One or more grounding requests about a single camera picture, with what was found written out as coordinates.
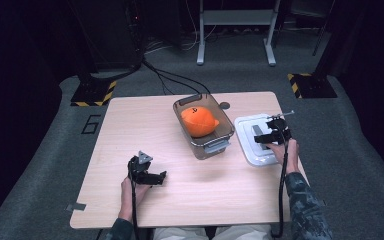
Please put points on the translucent brown storage box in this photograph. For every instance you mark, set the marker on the translucent brown storage box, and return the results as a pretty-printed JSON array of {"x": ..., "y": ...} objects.
[{"x": 213, "y": 146}]

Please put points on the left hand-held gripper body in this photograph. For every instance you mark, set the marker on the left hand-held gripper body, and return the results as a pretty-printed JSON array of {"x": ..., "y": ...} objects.
[{"x": 138, "y": 170}]

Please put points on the white metal desk frame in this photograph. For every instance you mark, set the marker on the white metal desk frame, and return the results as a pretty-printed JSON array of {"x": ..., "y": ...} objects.
[{"x": 236, "y": 16}]

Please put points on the person's right hand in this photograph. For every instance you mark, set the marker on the person's right hand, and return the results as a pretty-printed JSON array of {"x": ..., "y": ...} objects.
[{"x": 292, "y": 156}]

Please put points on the person's left hand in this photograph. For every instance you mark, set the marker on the person's left hand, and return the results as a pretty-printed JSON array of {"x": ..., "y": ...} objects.
[{"x": 126, "y": 196}]

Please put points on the hazard striped black stand base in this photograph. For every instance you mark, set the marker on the hazard striped black stand base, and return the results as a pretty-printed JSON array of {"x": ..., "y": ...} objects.
[
  {"x": 93, "y": 95},
  {"x": 311, "y": 86}
]

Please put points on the person's legs in beige trousers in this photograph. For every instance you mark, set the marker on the person's legs in beige trousers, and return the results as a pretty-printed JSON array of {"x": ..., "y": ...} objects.
[{"x": 233, "y": 233}]

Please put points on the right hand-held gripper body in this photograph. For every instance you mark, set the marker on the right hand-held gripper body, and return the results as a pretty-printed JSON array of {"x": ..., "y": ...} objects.
[{"x": 278, "y": 126}]

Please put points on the orange plush toy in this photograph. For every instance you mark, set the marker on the orange plush toy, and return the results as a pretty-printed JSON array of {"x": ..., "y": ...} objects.
[{"x": 198, "y": 121}]

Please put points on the grey tape piece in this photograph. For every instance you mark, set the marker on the grey tape piece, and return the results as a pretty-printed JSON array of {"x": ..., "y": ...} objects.
[{"x": 76, "y": 206}]

